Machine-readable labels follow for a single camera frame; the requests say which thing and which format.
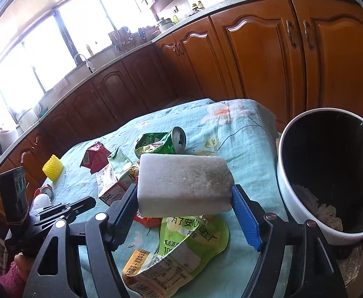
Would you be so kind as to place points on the brown wooden base cabinets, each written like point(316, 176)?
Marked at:
point(255, 52)

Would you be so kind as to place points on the white foam block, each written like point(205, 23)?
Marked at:
point(184, 183)

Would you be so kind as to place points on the small red wrapper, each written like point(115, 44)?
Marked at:
point(147, 221)

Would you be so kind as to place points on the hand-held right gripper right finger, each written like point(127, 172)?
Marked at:
point(246, 220)

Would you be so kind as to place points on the crushed green can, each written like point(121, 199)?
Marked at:
point(156, 144)

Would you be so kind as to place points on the green cup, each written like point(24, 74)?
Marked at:
point(175, 19)

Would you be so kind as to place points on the yellow bottle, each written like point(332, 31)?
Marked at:
point(90, 50)

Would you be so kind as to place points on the white bin with black liner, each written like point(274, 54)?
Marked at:
point(296, 192)

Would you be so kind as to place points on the crumpled white tissue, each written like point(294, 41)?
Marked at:
point(327, 214)

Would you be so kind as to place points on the small steel pot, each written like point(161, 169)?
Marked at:
point(164, 26)

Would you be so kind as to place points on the person's left hand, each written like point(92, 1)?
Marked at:
point(21, 258)

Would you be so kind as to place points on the red snack packet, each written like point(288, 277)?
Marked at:
point(94, 158)

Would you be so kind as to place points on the person's left forearm pink sleeve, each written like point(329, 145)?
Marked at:
point(12, 281)

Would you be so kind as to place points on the teal floral tablecloth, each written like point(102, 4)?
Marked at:
point(237, 136)

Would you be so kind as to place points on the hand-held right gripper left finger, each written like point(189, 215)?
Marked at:
point(122, 214)

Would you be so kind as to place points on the utensil drying rack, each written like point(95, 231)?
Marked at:
point(122, 38)

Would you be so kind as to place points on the white perforated object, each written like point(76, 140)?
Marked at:
point(41, 201)

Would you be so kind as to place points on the group of condiment bottles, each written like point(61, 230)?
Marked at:
point(197, 6)

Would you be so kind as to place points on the grey kitchen countertop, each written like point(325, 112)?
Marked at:
point(246, 1)

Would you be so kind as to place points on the chrome sink faucet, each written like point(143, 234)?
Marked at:
point(83, 60)

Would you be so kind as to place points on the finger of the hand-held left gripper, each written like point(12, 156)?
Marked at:
point(49, 212)
point(83, 205)

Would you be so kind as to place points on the kitchen window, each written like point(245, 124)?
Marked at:
point(82, 21)

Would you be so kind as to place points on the green white snack bag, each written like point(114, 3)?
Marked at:
point(181, 245)

